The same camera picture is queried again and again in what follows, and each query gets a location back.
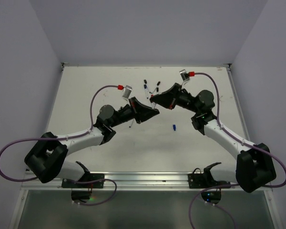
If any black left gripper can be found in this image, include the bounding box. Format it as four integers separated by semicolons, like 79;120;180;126
110;96;159;127

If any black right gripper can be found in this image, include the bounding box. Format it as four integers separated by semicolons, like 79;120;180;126
151;82;201;114

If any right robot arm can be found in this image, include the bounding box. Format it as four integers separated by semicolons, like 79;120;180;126
150;83;276;193

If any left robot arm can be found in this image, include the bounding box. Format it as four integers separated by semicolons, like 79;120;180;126
24;97;160;187

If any red marker pen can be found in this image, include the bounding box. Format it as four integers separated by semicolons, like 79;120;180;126
150;94;157;109

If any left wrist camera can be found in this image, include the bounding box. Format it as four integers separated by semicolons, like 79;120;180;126
122;85;133;100

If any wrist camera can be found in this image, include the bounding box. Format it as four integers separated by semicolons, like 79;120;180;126
179;70;190;87
122;85;133;100

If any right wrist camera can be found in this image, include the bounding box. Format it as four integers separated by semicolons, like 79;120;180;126
179;70;190;87

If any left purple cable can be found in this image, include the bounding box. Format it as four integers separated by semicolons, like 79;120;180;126
0;84;124;206

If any purple cable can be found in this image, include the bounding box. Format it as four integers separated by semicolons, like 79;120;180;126
188;71;286;229
0;84;124;206

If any aluminium front rail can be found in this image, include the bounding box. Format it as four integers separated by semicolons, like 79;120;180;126
21;170;272;191

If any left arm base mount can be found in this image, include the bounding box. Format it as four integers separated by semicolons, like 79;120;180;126
61;161;105;205

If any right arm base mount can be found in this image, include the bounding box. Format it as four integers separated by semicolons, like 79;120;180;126
187;162;230;205

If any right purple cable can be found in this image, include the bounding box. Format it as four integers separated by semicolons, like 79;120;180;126
188;71;286;229

